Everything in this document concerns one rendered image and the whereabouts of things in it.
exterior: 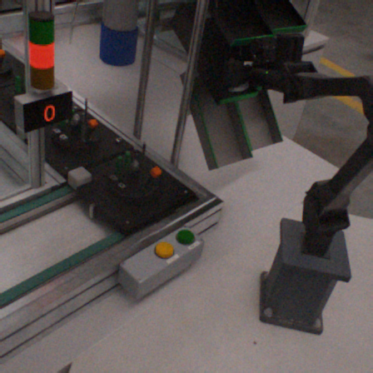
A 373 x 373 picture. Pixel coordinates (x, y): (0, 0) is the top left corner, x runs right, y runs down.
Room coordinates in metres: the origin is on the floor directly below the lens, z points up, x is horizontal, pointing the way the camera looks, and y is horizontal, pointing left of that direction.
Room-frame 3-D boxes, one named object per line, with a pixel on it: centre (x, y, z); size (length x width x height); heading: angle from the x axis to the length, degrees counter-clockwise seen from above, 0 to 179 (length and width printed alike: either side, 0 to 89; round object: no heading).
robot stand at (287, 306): (0.80, -0.32, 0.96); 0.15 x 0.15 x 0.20; 87
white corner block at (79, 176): (0.99, 0.25, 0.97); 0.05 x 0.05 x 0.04; 51
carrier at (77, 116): (1.16, 0.31, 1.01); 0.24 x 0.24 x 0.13; 51
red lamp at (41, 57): (0.93, 0.33, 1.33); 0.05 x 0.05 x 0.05
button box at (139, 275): (0.80, 0.00, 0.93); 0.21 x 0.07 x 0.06; 141
